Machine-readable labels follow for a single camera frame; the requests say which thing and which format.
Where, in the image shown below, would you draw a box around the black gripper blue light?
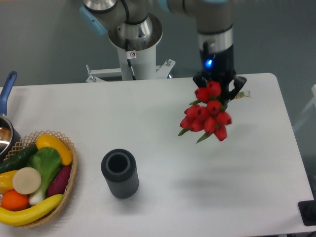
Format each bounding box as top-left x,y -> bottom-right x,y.
193,44 -> 247,104

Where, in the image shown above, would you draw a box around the red tulip bouquet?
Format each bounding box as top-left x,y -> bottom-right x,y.
177,80 -> 252,144

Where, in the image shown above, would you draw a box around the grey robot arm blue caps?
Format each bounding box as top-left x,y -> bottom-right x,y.
79,0 -> 246,104

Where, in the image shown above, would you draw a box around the dark grey ribbed vase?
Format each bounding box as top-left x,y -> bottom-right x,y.
101,149 -> 139,199

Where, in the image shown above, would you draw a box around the black device at table edge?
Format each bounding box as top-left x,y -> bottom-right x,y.
298,200 -> 316,226

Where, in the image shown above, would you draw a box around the green bok choy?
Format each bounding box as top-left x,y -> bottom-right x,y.
27,147 -> 61,206

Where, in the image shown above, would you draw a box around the purple sweet potato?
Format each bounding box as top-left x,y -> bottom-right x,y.
47,166 -> 71,197

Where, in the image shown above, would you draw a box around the woven wicker basket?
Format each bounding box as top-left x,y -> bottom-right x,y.
4,130 -> 78,228

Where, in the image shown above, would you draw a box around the dark green cucumber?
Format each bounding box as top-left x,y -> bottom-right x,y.
0,144 -> 38,173

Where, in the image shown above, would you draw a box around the beige round slice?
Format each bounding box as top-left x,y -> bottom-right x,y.
12,167 -> 41,195

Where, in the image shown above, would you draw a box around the yellow bell pepper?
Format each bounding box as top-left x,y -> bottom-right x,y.
0,170 -> 17,194

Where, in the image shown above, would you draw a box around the orange fruit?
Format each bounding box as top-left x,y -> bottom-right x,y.
0,190 -> 29,211

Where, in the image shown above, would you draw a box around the yellow banana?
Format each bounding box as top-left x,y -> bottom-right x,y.
0,194 -> 63,227

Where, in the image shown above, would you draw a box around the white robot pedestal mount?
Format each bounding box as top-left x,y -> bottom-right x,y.
86,45 -> 176,82

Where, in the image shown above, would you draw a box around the black cable on pedestal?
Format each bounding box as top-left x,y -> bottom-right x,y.
124,39 -> 137,80

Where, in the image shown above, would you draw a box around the white frame at right edge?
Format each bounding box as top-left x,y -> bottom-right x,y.
292,84 -> 316,133

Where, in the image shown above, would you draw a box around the blue handled saucepan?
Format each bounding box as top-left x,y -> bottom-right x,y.
0,71 -> 21,163

